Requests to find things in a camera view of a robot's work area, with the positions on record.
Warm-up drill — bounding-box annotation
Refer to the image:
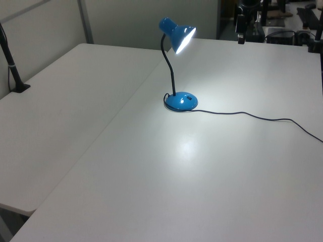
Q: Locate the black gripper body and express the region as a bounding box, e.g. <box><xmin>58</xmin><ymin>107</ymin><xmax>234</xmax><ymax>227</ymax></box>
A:
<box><xmin>235</xmin><ymin>14</ymin><xmax>246</xmax><ymax>35</ymax></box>

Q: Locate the blue gooseneck desk lamp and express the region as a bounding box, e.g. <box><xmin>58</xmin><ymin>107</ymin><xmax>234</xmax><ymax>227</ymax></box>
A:
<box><xmin>158</xmin><ymin>17</ymin><xmax>199</xmax><ymax>111</ymax></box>

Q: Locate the black lamp power cable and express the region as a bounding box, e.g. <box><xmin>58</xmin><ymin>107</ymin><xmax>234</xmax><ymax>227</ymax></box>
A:
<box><xmin>163</xmin><ymin>92</ymin><xmax>323</xmax><ymax>143</ymax></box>

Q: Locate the black control box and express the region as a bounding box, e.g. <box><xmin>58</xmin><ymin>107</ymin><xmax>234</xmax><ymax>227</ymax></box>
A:
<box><xmin>264</xmin><ymin>27</ymin><xmax>296</xmax><ymax>46</ymax></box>

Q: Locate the black clamped camera pole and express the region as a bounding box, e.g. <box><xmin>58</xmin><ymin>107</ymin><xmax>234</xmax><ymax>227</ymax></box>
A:
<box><xmin>0</xmin><ymin>22</ymin><xmax>31</xmax><ymax>93</ymax></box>

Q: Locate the grey partition post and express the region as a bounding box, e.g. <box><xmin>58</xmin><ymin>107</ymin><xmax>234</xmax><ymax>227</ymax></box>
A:
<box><xmin>77</xmin><ymin>0</ymin><xmax>95</xmax><ymax>44</ymax></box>

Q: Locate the black background desk equipment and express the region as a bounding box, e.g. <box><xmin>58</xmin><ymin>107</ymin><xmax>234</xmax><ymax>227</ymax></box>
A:
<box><xmin>296</xmin><ymin>3</ymin><xmax>323</xmax><ymax>29</ymax></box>

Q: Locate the black clamp stand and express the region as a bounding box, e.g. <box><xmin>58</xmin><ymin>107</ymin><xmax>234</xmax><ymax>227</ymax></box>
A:
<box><xmin>305</xmin><ymin>17</ymin><xmax>323</xmax><ymax>53</ymax></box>

